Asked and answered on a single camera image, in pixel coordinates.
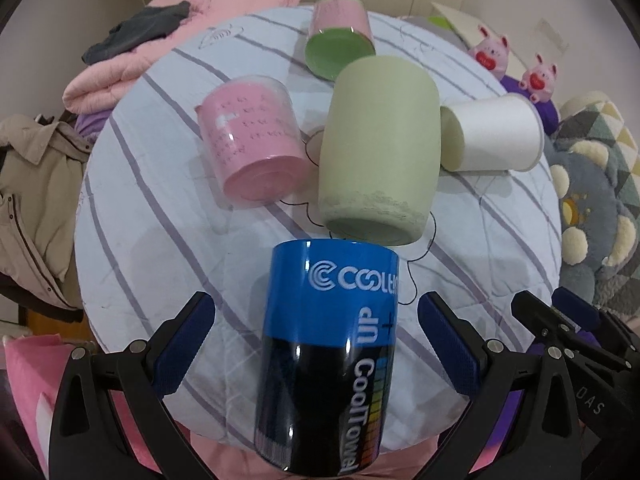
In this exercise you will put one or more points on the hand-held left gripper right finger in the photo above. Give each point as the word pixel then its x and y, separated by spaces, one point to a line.
pixel 457 352

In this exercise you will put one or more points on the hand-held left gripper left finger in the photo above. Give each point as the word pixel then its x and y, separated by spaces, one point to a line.
pixel 172 355

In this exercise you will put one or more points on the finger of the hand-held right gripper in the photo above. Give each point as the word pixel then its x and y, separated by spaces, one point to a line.
pixel 577 307
pixel 547 327

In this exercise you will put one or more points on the blue and black cup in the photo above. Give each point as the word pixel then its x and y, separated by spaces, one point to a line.
pixel 320 360

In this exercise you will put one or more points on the white cup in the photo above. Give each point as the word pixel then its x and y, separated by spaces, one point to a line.
pixel 495 132

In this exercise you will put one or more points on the pale green cup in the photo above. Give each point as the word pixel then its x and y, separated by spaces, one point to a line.
pixel 375 150

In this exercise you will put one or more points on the pink clear cup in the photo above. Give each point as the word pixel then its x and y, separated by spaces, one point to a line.
pixel 255 145

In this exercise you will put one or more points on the pink cup with green inside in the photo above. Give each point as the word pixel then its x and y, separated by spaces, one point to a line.
pixel 337 25

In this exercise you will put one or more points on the grey plush cushion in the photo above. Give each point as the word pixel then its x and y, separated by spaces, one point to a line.
pixel 590 240

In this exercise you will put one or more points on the pink cloth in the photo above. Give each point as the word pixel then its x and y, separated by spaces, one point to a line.
pixel 25 390

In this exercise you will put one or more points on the triangle-patterned pillow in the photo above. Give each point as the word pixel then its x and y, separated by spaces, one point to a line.
pixel 607 125

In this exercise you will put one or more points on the purple cloth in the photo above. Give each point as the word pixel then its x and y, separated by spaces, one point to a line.
pixel 542 110

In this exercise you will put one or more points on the beige jacket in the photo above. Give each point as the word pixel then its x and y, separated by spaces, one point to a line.
pixel 35 200

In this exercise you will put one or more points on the pink pig plush toy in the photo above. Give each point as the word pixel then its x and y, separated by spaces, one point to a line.
pixel 490 52
pixel 540 77

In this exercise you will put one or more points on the pink blanket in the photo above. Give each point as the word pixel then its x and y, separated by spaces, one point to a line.
pixel 125 67

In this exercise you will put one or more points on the dark grey cloth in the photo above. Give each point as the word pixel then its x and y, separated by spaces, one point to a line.
pixel 135 30

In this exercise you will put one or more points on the white wall socket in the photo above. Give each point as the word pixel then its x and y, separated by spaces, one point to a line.
pixel 552 35

